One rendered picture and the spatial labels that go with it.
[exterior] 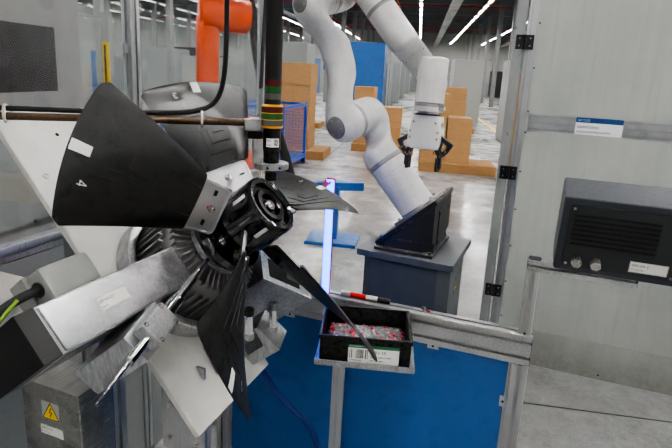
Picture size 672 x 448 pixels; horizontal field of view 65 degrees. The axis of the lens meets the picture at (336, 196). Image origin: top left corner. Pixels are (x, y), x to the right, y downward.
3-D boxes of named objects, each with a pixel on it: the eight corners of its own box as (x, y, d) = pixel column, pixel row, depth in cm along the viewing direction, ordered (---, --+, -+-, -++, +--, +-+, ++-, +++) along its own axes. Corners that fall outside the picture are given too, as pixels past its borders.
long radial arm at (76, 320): (135, 274, 101) (173, 244, 96) (157, 307, 100) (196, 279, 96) (-10, 343, 74) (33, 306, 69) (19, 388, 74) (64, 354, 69)
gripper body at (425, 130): (449, 112, 154) (444, 150, 156) (416, 109, 159) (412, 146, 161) (441, 111, 148) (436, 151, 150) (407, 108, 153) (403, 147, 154)
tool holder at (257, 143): (245, 171, 102) (245, 120, 100) (242, 164, 109) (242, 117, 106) (291, 171, 104) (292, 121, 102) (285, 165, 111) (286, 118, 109)
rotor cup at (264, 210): (263, 269, 106) (310, 237, 101) (212, 273, 94) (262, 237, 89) (237, 208, 111) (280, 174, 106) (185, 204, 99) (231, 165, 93)
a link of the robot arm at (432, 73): (417, 102, 159) (412, 101, 150) (422, 57, 157) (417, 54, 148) (445, 104, 157) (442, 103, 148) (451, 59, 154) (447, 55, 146)
